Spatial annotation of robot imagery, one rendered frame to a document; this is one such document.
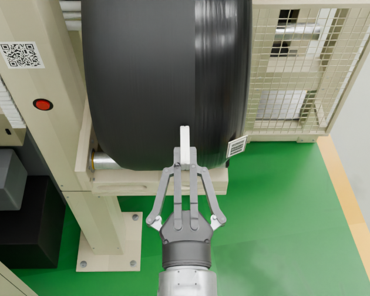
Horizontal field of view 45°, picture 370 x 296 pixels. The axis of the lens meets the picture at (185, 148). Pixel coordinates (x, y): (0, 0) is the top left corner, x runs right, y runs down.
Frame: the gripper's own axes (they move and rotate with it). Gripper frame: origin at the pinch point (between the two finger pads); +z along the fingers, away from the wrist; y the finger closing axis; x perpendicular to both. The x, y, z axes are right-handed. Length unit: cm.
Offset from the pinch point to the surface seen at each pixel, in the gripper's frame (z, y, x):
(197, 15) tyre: 16.3, -2.1, -14.1
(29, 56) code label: 22.2, 30.6, 4.3
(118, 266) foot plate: 0, 28, 123
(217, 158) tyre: 2.3, -6.4, 10.6
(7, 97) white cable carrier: 21.4, 39.9, 18.4
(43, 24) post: 23.7, 25.8, -3.4
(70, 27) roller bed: 57, 34, 39
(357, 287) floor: -9, -71, 123
